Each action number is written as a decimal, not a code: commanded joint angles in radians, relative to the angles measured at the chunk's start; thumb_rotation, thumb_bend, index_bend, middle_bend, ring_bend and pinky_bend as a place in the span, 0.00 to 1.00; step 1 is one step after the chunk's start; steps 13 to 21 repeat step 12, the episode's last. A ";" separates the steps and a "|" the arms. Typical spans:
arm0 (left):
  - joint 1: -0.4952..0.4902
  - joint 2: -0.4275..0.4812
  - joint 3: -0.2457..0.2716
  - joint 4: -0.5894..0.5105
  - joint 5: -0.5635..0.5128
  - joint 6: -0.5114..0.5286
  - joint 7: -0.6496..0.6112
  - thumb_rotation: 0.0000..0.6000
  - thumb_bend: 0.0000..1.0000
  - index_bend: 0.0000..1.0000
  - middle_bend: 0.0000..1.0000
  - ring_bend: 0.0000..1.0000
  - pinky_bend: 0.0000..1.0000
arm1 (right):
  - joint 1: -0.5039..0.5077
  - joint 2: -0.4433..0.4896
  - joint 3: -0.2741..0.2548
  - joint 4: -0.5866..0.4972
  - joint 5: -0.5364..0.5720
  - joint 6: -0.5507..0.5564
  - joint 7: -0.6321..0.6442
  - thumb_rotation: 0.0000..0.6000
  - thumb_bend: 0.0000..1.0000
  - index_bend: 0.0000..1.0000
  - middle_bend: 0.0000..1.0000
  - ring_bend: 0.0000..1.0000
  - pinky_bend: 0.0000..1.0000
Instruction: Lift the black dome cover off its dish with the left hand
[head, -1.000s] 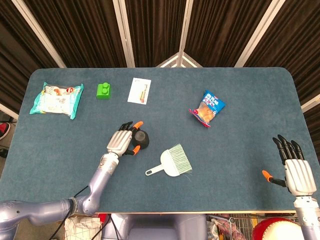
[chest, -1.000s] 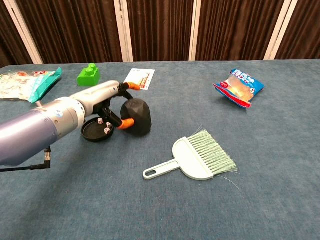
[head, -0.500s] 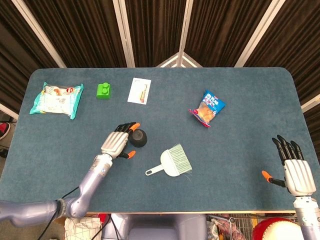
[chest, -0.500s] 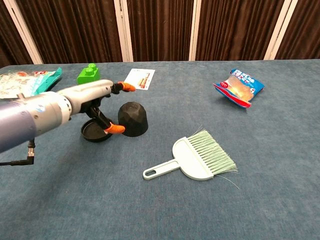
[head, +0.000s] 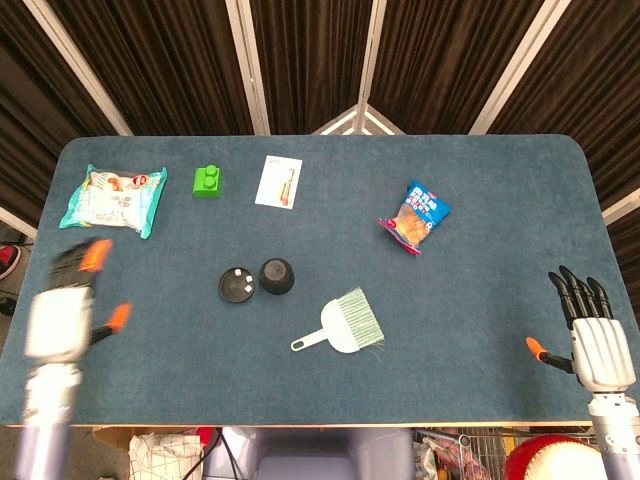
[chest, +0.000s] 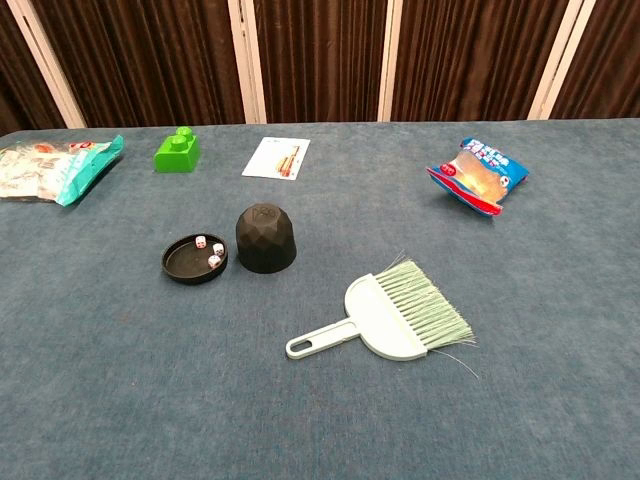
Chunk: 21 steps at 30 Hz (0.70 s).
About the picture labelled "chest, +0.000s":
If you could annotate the black faceted dice cup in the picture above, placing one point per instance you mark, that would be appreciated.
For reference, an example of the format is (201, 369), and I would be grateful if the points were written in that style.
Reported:
(265, 240)

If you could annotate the white partition post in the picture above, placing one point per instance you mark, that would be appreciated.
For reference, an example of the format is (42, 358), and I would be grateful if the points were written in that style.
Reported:
(390, 60)
(247, 60)
(560, 60)
(47, 62)

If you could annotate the green toy building block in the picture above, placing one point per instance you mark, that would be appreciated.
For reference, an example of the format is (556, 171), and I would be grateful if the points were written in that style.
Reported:
(175, 156)

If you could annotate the dark brown bowl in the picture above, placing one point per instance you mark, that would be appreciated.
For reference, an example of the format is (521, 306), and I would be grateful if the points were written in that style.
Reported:
(182, 262)

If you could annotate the brown curtain panel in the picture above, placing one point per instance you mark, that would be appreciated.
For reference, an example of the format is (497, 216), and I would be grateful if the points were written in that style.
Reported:
(470, 60)
(150, 60)
(20, 90)
(320, 60)
(610, 65)

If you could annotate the teal white plastic package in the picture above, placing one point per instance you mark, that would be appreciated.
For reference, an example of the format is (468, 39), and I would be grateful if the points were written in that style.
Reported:
(45, 167)

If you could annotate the blue red snack bag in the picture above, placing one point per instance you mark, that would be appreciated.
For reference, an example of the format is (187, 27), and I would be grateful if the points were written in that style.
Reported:
(477, 177)

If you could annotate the white die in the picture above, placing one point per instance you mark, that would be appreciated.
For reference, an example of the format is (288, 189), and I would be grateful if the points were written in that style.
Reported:
(218, 249)
(200, 242)
(214, 261)

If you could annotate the mint green hand brush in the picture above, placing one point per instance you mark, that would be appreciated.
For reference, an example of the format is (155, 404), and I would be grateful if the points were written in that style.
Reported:
(380, 320)

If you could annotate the white printed card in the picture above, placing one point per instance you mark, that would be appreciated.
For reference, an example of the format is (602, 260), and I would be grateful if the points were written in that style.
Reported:
(272, 160)

